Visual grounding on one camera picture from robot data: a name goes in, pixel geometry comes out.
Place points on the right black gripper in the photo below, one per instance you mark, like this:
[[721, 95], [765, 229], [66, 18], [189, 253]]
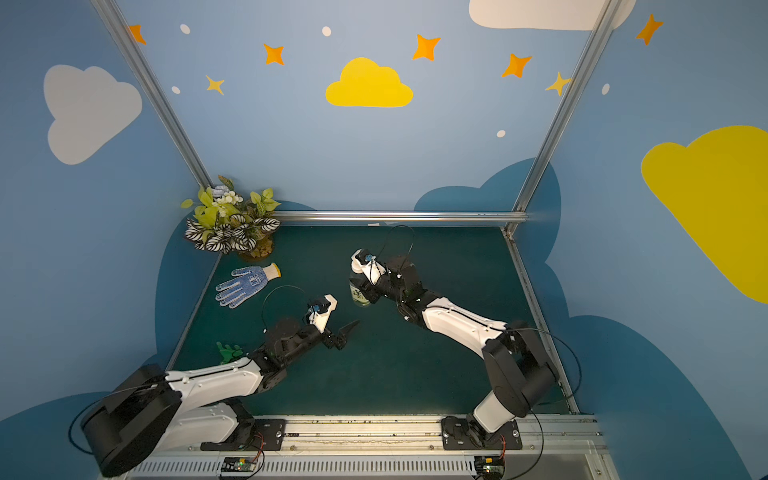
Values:
[[366, 281]]

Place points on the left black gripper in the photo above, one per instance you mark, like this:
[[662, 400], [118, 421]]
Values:
[[332, 338]]

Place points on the round clear bottle green label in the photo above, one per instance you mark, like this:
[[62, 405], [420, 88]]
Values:
[[358, 285]]

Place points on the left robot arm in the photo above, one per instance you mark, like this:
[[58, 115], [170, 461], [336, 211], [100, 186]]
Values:
[[154, 410]]

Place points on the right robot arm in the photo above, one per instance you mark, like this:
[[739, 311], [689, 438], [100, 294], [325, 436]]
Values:
[[520, 370]]

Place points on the blue dotted work glove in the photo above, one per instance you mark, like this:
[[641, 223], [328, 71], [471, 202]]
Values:
[[245, 283]]

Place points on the artificial potted plant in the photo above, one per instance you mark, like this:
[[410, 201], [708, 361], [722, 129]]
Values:
[[223, 221]]

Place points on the left circuit board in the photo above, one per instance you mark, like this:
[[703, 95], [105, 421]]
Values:
[[234, 466]]

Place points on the circuit board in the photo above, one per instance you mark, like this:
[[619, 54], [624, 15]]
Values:
[[234, 466], [488, 468]]

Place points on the right circuit board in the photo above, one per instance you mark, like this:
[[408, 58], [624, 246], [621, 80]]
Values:
[[488, 468]]

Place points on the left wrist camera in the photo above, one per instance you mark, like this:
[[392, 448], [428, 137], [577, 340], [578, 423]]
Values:
[[319, 312]]

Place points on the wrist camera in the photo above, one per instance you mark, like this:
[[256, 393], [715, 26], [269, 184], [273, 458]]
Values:
[[319, 312], [365, 263]]

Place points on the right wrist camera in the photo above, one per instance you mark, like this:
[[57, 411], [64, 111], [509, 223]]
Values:
[[365, 263]]

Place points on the aluminium back rail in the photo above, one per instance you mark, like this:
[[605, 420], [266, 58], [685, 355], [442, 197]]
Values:
[[401, 216]]

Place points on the aluminium rail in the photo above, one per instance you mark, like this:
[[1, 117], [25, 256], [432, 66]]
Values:
[[401, 216], [398, 447]]

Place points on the aluminium front rail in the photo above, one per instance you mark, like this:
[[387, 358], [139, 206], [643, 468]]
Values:
[[398, 447]]

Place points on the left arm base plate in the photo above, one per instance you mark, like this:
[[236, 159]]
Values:
[[251, 435]]

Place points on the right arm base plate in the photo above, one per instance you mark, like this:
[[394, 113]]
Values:
[[465, 433]]

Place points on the right aluminium corner post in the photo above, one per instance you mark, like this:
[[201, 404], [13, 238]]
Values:
[[582, 73]]

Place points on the aluminium corner post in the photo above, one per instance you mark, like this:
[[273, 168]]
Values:
[[582, 73], [119, 30]]

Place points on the left aluminium corner post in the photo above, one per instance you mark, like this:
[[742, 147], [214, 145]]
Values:
[[119, 30]]

